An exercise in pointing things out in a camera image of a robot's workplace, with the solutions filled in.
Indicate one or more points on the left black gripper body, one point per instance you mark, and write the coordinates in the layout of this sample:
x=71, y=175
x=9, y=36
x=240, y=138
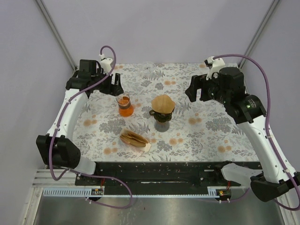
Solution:
x=101, y=86

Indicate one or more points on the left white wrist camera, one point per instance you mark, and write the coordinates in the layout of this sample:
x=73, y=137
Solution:
x=105, y=63

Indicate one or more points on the coffee filter pack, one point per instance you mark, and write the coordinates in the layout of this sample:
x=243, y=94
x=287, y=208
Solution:
x=135, y=140

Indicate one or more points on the green glass dripper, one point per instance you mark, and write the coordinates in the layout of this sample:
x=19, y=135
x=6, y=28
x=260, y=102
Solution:
x=161, y=117

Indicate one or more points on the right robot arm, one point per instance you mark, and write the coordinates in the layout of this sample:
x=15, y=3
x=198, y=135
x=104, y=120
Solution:
x=276, y=176

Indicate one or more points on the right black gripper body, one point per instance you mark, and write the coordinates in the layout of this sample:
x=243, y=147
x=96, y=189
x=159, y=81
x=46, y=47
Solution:
x=210, y=90

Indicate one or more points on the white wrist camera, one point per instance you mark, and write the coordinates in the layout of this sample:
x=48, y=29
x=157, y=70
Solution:
x=214, y=65
x=105, y=63

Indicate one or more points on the brown paper coffee filter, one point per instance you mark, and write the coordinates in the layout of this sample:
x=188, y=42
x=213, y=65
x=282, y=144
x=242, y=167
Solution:
x=163, y=104

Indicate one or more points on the white slotted cable duct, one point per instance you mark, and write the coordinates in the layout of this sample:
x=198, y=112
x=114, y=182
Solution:
x=103, y=192

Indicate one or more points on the clear empty glass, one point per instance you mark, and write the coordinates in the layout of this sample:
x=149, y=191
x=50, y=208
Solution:
x=147, y=68

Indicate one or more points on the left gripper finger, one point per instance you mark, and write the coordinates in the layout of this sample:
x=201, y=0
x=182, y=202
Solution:
x=118, y=87
x=108, y=85

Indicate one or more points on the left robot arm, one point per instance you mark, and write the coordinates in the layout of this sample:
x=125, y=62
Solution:
x=56, y=146

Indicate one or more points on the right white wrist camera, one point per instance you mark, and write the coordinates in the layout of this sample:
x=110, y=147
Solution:
x=214, y=65

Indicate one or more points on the orange liquid glass carafe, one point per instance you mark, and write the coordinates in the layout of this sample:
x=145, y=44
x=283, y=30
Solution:
x=124, y=104

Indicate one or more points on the floral table mat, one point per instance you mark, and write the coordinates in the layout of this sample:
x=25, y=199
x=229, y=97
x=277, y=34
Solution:
x=199, y=131

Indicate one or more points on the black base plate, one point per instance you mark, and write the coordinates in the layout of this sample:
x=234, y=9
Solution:
x=195, y=173

